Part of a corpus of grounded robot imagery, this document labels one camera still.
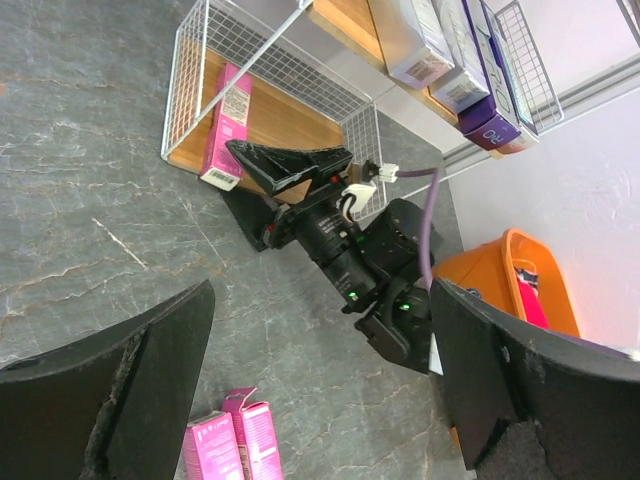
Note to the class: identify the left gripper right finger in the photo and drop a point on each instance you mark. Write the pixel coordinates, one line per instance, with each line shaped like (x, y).
(498, 369)

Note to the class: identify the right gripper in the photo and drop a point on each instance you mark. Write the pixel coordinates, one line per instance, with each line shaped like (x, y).
(315, 222)

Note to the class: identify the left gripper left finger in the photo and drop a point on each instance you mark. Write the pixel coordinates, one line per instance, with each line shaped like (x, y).
(112, 405)

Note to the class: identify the pink box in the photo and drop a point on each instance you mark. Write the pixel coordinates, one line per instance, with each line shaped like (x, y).
(255, 435)
(230, 122)
(210, 449)

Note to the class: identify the silver Protefix toothpaste box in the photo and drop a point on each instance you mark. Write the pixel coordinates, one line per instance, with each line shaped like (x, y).
(412, 41)

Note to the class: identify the slim silver toothpaste box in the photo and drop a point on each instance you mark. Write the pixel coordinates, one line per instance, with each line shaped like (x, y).
(465, 84)

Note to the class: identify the purple RiO toothpaste box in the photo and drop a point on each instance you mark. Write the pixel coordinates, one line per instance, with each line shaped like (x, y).
(491, 122)

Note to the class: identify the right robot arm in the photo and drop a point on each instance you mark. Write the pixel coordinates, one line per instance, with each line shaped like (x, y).
(382, 272)

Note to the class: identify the red cloth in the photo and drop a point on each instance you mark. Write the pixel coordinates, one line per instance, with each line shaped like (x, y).
(534, 311)

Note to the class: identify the orange plastic basin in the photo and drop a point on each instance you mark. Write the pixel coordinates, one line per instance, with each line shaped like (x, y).
(488, 271)

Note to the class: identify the white wire wooden shelf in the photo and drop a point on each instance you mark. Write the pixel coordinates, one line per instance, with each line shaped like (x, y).
(300, 102)

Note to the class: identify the right aluminium frame post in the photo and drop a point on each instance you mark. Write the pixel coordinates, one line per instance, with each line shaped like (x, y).
(615, 83)

